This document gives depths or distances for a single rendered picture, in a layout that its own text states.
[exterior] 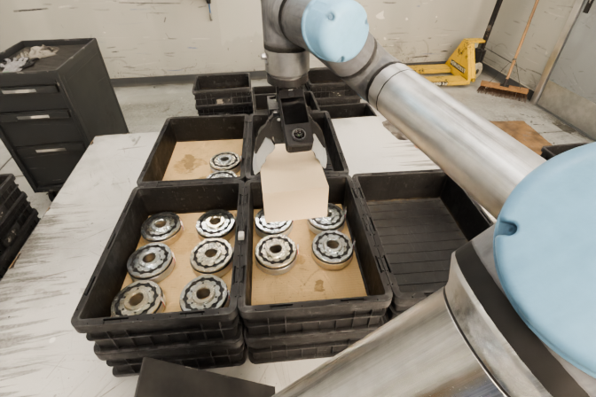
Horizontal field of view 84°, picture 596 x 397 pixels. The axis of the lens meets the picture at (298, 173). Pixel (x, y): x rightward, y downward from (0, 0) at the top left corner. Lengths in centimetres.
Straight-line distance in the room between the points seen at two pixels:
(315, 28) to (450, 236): 72
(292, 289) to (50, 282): 70
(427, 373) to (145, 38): 405
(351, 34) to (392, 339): 34
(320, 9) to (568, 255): 35
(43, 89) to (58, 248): 115
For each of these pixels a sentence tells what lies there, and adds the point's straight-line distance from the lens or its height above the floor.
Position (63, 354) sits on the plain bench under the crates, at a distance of 104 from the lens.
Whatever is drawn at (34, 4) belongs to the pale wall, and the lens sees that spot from 441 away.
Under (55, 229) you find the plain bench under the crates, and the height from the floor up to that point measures 70.
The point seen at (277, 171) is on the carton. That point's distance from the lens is 64.
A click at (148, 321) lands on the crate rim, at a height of 93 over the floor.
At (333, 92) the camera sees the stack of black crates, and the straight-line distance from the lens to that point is 246.
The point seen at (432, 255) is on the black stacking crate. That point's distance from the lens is 93.
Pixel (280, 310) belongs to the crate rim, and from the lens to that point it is 67.
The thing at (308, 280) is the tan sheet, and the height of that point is 83.
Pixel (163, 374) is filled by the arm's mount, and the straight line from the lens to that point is 67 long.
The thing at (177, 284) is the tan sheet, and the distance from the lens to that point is 86.
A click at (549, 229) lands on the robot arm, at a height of 139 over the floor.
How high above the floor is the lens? 150
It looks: 37 degrees down
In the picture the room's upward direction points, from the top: straight up
